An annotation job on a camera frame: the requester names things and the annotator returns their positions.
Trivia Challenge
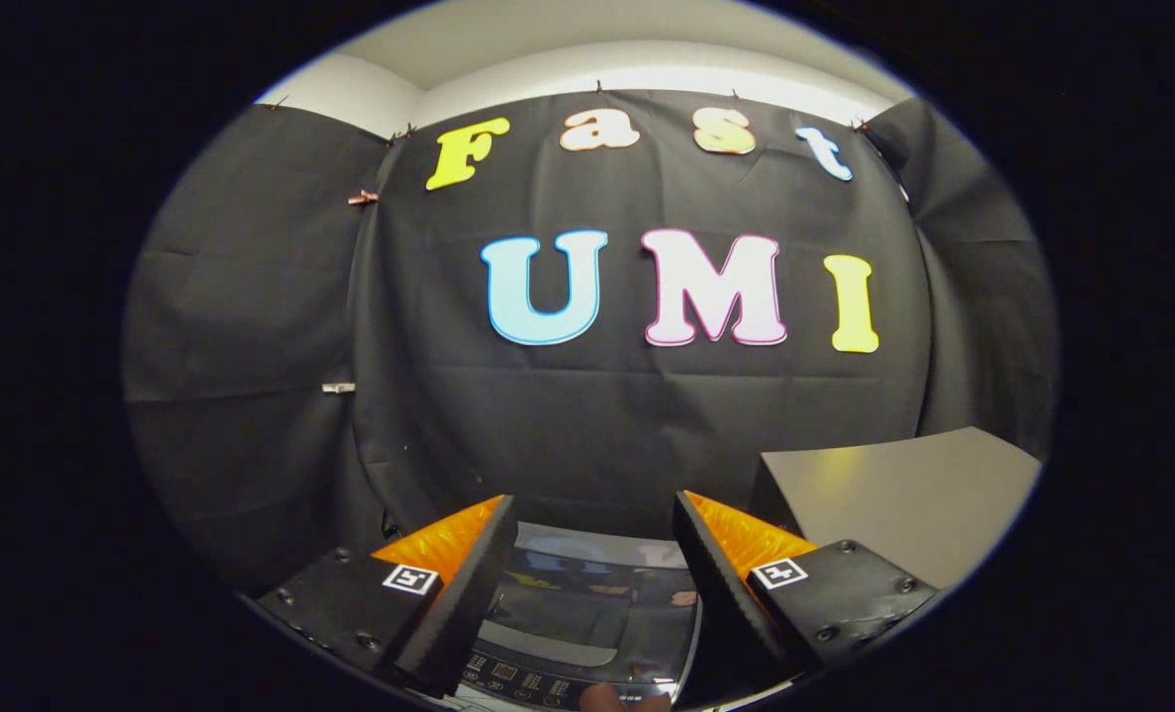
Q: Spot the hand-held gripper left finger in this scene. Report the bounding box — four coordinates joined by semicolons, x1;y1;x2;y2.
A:
256;494;519;698

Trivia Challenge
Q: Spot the grey washing machine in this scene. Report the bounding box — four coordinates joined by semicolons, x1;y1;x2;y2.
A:
444;522;722;712

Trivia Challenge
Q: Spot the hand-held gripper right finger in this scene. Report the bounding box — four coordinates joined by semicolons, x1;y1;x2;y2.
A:
672;489;940;683

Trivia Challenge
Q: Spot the grey side table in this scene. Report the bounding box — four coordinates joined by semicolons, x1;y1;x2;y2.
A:
746;425;1043;592

